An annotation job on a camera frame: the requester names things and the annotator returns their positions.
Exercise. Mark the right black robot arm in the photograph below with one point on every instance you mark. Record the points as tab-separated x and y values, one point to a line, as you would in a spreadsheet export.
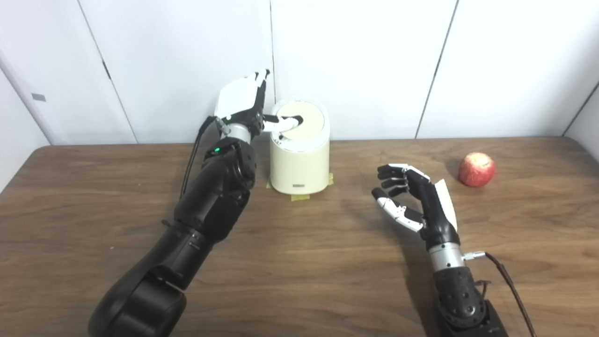
461	295

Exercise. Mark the gray wall tag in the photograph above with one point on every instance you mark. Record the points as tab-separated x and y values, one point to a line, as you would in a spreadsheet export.
39	97

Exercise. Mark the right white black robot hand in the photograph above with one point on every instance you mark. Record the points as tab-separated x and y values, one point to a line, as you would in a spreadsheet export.
435	210

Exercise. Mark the red apple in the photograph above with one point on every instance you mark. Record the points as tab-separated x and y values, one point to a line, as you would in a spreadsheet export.
476	169

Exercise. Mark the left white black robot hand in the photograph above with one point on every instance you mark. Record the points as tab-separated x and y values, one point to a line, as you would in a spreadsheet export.
236	98

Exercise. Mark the cream-colored round bin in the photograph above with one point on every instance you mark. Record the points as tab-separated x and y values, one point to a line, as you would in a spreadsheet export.
299	164

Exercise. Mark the cream round bin lid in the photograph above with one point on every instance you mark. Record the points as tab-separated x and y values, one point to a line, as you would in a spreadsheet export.
313	119

